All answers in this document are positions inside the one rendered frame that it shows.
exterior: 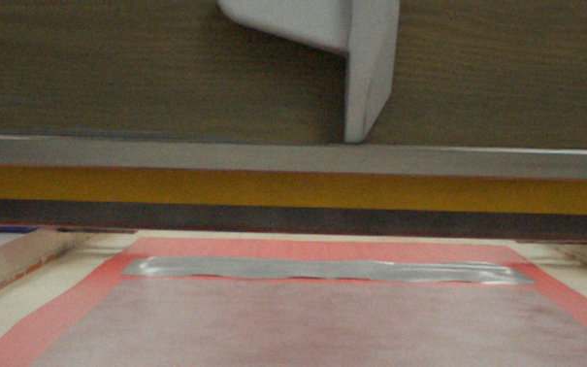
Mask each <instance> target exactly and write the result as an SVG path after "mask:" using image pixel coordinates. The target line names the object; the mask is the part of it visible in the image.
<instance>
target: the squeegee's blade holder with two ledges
mask: <svg viewBox="0 0 587 367"><path fill-rule="evenodd" d="M0 166H30V167H68V168H106V169H143V170H182V171H219V172H256V173H294V174H333V175H370V176H408V177H446V178H447V179H483V180H521V181H559V182H587V150H543V149H504V147H466V146H427V145H389V144H344V143H312V142H273V141H234V140H196V139H157V138H119V137H81V136H42V135H3V134H0Z"/></svg>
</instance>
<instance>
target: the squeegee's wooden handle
mask: <svg viewBox="0 0 587 367"><path fill-rule="evenodd" d="M344 81H345V59H344V58H343V57H341V56H339V55H338V54H336V53H333V52H329V51H326V50H321V49H317V48H314V47H311V46H308V45H304V44H301V43H298V42H293V41H290V40H287V39H284V38H281V37H278V36H275V35H272V34H268V33H264V32H261V31H258V30H255V29H251V28H248V27H245V26H241V25H240V24H239V23H236V22H235V21H233V20H231V19H230V18H229V17H228V16H227V15H225V14H224V13H223V12H222V10H221V9H220V7H219V5H218V2H217V0H0V134H3V135H42V136H81V137H119V138H157V139H196V140H234V141H273V142H312V143H343V126H344ZM361 144H389V145H427V146H466V147H504V149H543V150H587V0H400V9H399V20H398V32H397V41H396V50H395V60H394V70H393V79H392V90H391V95H390V96H389V98H388V100H387V102H386V103H384V105H383V107H382V108H381V110H380V112H379V114H378V115H377V118H376V120H375V122H374V124H373V126H372V127H371V129H370V131H369V132H368V134H367V136H366V138H365V139H364V141H363V142H362V143H361Z"/></svg>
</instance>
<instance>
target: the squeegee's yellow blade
mask: <svg viewBox="0 0 587 367"><path fill-rule="evenodd" d="M0 198H4V199H41V200H78V201H115V202H152V203H189V204H226V205H263V206H300V208H323V207H337V209H374V210H411V211H449V212H485V213H522V214H559V215H587V182H559V181H521V180H483V179H447V178H446V177H408V176H370V175H333V174H294V173H256V172H219V171H182V170H143V169H106V168H68V167H30V166H0Z"/></svg>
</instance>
